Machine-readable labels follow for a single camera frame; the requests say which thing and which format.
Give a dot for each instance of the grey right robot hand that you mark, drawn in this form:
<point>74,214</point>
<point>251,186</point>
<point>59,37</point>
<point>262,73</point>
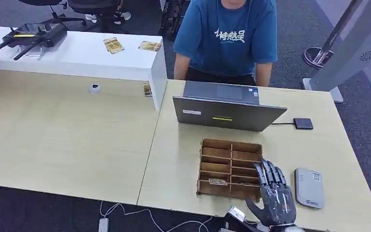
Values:
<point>276,200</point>

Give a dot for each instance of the yellow printed card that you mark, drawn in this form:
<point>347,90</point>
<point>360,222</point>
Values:
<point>149,46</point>

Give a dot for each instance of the grey flat device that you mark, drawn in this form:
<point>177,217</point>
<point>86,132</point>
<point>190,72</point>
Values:
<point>309,189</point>

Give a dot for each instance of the wooden compartment box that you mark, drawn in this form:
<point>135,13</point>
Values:
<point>227,166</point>

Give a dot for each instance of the card in wooden box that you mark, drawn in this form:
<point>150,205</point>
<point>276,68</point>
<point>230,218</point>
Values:
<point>218,181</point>

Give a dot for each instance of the black usb hub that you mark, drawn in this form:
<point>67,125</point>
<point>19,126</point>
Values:
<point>303,124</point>

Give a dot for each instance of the grey laptop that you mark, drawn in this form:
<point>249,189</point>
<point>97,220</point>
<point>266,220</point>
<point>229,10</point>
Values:
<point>224,112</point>

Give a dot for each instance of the round stanchion base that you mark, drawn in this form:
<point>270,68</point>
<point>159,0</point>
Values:
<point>313,57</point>

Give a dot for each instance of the person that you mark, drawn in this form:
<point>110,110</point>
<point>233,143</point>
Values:
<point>227,41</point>

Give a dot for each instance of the small card under shelf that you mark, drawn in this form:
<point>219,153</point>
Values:
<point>147,89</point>

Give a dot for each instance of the grey standing panel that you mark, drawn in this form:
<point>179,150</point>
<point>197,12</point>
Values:
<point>355,48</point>

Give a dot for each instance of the white power strip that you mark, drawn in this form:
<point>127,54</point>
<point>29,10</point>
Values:
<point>103,225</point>

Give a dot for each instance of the metal stanchion pole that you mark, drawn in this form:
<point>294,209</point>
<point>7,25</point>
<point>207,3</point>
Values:
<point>339,28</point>

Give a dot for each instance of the yellow card pair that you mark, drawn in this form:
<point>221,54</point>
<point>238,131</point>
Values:
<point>113,45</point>

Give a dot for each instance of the white shoes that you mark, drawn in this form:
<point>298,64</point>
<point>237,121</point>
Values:
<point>123,16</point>

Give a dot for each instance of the white desk riser shelf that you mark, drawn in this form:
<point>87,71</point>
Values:
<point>76,54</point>

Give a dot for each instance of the black office chair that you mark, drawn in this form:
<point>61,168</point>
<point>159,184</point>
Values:
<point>54,12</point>
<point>99,9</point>

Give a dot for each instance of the clear controller stand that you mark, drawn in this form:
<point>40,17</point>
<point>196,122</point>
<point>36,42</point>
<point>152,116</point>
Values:
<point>32,52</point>

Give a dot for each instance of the black remote controller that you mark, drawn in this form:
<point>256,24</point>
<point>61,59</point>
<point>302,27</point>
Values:
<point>35,36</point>

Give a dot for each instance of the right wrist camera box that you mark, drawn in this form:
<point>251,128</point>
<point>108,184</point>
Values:
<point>236,214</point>

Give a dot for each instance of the black equipment frame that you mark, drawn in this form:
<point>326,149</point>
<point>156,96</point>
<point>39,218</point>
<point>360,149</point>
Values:
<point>172,16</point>

